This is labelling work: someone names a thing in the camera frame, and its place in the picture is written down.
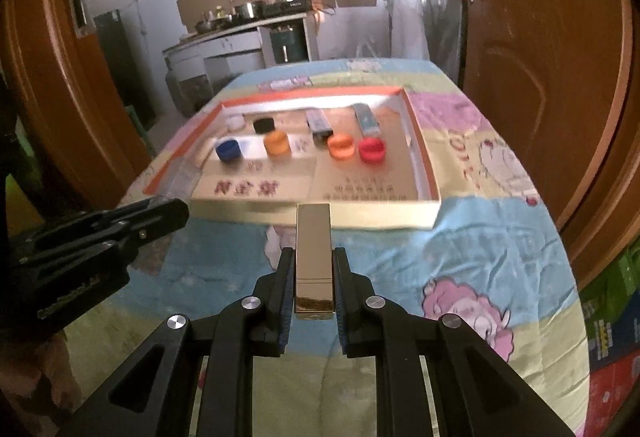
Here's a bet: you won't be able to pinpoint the red bottle cap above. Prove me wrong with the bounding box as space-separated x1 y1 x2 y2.
357 138 387 164

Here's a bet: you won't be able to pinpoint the clear plastic case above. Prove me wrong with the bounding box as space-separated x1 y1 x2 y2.
167 157 201 198

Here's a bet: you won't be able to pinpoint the gas stove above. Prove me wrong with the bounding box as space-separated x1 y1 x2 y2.
262 0 313 15

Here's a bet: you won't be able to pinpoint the wooden door with handle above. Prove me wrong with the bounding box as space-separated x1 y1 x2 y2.
457 0 636 238

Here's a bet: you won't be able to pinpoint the dark pan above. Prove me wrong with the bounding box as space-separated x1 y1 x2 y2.
195 18 231 34

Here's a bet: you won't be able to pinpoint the reddish wooden door jamb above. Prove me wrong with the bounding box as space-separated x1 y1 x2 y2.
555 0 640 288
0 0 146 218

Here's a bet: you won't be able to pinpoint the blue bottle cap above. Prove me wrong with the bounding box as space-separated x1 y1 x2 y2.
215 139 243 164

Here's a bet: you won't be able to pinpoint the shallow cardboard tray box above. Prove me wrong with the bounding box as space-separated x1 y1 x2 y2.
142 86 442 230

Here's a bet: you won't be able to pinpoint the red cardboard box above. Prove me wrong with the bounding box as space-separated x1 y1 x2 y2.
590 357 640 437

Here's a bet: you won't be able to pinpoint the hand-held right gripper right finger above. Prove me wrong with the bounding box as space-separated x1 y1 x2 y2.
332 247 576 437

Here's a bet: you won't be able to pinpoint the gold lighter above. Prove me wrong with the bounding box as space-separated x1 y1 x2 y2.
294 203 335 320

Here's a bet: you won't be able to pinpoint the green air fryer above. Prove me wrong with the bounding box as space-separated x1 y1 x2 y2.
270 29 307 64

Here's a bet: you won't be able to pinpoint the white kitchen counter cabinet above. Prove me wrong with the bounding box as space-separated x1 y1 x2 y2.
162 14 321 98

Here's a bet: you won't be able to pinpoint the clear patterned tube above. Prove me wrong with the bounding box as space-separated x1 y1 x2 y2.
352 103 382 136

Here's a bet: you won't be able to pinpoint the white tissue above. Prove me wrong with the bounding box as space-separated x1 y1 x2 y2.
264 224 296 275

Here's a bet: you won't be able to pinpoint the dark green cabinet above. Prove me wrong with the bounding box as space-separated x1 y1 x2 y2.
94 9 156 118

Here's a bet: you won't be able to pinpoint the cartoon printed blanket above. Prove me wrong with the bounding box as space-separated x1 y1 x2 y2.
50 58 591 437

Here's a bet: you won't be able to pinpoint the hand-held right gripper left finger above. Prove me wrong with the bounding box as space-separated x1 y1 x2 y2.
75 247 296 437

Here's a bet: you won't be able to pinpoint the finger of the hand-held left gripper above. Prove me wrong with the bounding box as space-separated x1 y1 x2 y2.
20 197 190 268

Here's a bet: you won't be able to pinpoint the clear plastic sheet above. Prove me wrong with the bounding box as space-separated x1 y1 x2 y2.
425 0 468 78

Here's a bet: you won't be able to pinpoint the green stool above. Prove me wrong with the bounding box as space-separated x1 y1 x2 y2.
125 104 151 152

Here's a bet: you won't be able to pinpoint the orange bottle cap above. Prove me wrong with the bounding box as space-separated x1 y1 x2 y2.
327 135 355 162
263 132 292 156

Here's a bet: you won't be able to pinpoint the grey lighter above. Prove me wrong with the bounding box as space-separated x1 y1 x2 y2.
305 109 335 140

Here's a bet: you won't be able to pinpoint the green cardboard boxes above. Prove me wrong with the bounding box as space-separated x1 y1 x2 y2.
580 242 640 370

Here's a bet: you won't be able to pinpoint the white plastic cover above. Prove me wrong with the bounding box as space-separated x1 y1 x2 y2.
390 0 431 60

